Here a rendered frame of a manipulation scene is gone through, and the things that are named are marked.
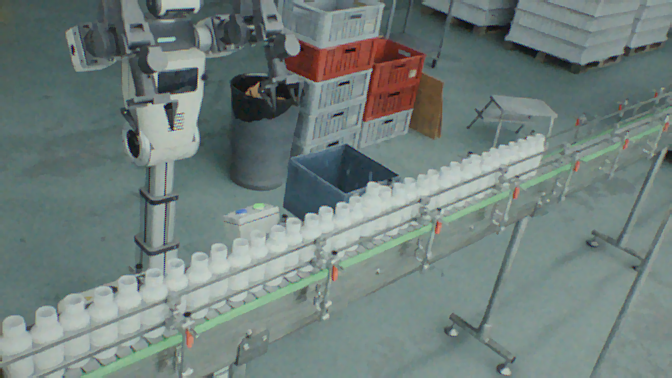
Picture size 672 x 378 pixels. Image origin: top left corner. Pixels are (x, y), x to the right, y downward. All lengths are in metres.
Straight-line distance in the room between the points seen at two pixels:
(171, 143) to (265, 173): 1.92
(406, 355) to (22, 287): 1.79
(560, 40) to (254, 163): 5.00
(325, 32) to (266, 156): 0.82
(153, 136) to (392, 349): 1.58
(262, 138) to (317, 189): 1.59
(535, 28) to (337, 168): 5.89
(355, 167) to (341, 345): 0.88
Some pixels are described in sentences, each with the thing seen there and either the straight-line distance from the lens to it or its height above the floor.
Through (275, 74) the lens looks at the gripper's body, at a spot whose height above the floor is 1.38.
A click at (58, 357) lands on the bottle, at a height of 1.06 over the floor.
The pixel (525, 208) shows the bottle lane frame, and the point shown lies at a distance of 2.77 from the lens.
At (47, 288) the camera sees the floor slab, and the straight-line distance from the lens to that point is 3.41.
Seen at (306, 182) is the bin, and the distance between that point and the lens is 2.51.
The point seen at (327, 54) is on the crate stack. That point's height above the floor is 0.84.
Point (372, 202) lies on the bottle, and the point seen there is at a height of 1.16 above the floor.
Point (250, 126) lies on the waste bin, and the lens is 4.00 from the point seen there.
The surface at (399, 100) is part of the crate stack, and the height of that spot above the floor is 0.32.
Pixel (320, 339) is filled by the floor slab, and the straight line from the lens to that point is 3.17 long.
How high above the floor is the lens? 2.09
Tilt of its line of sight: 28 degrees down
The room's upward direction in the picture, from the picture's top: 10 degrees clockwise
